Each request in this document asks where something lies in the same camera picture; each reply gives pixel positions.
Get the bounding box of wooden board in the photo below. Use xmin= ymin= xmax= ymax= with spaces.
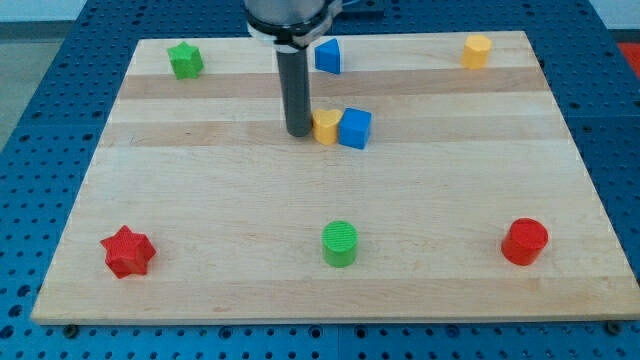
xmin=32 ymin=31 xmax=639 ymax=325

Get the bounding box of red star block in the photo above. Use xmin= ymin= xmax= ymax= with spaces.
xmin=100 ymin=225 xmax=156 ymax=279

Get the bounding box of yellow heart block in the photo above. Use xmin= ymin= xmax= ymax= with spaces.
xmin=312 ymin=109 xmax=343 ymax=145

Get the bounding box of green star block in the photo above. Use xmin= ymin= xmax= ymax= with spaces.
xmin=167 ymin=41 xmax=204 ymax=80

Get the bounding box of yellow hexagon block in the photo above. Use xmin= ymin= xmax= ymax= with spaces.
xmin=460 ymin=34 xmax=492 ymax=70

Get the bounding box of green cylinder block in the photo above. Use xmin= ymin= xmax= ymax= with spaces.
xmin=321 ymin=220 xmax=358 ymax=268

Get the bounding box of blue cube block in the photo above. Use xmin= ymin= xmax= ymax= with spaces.
xmin=338 ymin=108 xmax=372 ymax=150

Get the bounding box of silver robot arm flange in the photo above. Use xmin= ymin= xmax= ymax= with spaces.
xmin=244 ymin=0 xmax=343 ymax=36

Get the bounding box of blue triangular block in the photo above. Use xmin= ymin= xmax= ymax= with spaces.
xmin=314 ymin=38 xmax=342 ymax=75

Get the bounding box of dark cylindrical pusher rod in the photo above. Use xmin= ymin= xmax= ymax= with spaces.
xmin=276 ymin=49 xmax=312 ymax=137

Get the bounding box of red cylinder block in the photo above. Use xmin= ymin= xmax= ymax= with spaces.
xmin=501 ymin=218 xmax=549 ymax=266

